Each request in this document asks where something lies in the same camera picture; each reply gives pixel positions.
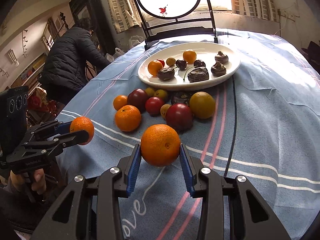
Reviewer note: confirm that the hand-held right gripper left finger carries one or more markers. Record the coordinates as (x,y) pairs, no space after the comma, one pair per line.
(133,172)

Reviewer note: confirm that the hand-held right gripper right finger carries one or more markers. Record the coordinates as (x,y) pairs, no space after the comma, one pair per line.
(187,172)

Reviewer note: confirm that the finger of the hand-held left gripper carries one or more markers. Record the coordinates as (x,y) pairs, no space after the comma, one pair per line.
(63,126)
(75,137)

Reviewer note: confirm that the large orange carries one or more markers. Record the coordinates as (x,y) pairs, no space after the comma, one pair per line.
(160,145)

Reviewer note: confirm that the dark wrinkled passion fruit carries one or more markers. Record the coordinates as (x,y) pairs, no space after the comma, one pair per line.
(165,73)
(181,97)
(197,74)

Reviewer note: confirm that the small orange kumquat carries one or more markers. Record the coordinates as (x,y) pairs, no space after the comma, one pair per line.
(155,66)
(189,56)
(120,102)

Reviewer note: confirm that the dark water chestnut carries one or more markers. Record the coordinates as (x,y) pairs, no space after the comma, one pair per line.
(218,68)
(221,57)

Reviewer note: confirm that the dark cherry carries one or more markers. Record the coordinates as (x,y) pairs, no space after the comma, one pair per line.
(181,64)
(199,63)

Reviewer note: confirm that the small yellow green fruit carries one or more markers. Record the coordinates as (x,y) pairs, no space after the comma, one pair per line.
(171,61)
(150,91)
(160,94)
(164,110)

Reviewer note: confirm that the white round plate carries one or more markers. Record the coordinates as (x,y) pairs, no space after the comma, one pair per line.
(207,50)

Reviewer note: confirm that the person's left forearm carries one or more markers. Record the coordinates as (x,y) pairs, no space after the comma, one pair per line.
(15,212)

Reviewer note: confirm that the person's left hand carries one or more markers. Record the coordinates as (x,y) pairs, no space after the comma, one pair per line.
(38,180)

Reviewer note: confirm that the wooden bookshelf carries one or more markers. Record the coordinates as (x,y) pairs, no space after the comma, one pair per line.
(32,70)

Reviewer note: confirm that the dark red plum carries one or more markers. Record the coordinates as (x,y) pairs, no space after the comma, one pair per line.
(179,117)
(137,99)

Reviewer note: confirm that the yellow green plum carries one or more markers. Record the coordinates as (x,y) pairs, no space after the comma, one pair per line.
(202,105)

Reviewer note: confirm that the bright red plum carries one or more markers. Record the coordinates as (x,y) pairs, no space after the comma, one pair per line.
(154,105)

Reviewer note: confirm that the white plastic bag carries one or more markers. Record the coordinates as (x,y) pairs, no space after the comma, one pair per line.
(115,52)
(136,41)

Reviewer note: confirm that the blue striped tablecloth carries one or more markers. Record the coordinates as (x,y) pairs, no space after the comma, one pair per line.
(262,117)

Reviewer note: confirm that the black coat stand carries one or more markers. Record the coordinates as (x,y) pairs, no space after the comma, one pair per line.
(62,21)

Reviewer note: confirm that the dark framed picture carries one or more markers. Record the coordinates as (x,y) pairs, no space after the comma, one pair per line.
(85,5)

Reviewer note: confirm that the round bird screen ornament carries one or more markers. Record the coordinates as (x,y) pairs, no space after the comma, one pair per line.
(167,2)

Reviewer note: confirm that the black hat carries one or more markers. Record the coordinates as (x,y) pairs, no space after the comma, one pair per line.
(312,50)

